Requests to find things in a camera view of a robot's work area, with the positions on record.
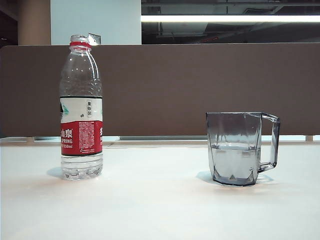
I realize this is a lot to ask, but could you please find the wooden desk cable flap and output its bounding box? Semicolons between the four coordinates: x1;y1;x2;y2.
102;141;209;149

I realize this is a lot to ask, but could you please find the long white ceiling light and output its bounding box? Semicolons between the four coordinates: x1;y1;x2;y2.
141;14;320;23

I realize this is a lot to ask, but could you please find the clear red-label water bottle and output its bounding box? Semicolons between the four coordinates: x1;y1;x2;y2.
59;34;104;182

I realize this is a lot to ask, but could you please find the beige round pillar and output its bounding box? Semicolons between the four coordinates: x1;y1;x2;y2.
17;0;52;46

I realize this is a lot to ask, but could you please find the grey transparent plastic mug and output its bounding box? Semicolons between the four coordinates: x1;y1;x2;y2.
206;111;281;187

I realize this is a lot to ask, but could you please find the small grey wall sign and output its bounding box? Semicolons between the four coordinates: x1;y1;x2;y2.
87;32;102;46

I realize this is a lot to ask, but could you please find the brown desk partition panel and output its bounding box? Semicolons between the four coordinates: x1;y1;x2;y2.
0;44;320;138

